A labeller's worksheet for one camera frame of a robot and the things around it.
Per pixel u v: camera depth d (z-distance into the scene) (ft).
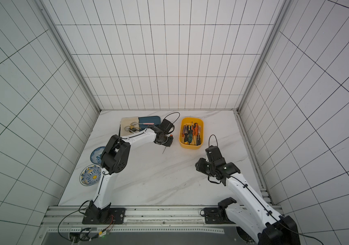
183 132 3.43
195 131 3.41
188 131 3.46
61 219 2.12
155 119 3.74
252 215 1.44
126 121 3.61
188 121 3.54
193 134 3.38
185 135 3.39
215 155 2.04
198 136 3.31
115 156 1.84
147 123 3.65
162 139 2.58
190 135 3.29
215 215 2.38
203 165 2.34
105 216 2.20
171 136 3.20
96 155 3.03
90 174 2.80
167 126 2.67
